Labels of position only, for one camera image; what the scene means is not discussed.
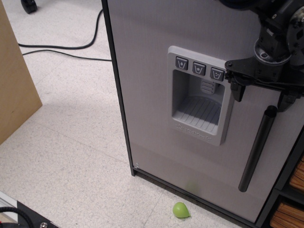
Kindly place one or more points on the dark grey fridge cabinet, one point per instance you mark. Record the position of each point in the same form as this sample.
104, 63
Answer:
118, 95

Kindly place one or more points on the black cylindrical door handle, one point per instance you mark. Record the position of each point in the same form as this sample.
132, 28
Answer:
262, 134

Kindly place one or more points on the grey ice dispenser panel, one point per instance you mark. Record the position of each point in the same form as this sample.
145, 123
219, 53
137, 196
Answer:
199, 97

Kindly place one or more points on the black caster wheel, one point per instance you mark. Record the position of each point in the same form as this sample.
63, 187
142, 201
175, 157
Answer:
29, 6

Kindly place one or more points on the light brown wooden panel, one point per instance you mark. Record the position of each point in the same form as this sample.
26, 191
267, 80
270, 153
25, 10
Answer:
19, 99

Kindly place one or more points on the green toy pear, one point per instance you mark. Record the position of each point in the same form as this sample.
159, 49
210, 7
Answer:
180, 210

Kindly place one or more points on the grey toy fridge door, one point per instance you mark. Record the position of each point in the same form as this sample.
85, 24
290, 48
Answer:
147, 83

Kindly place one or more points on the upper wicker basket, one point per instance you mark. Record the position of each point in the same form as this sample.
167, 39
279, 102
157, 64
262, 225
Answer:
297, 178

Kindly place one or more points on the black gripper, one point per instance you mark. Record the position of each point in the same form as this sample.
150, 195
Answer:
241, 73

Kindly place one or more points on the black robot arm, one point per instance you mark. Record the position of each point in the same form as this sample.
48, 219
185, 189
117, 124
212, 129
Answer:
278, 61

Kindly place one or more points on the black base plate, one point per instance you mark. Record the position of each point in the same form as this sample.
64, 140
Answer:
38, 220

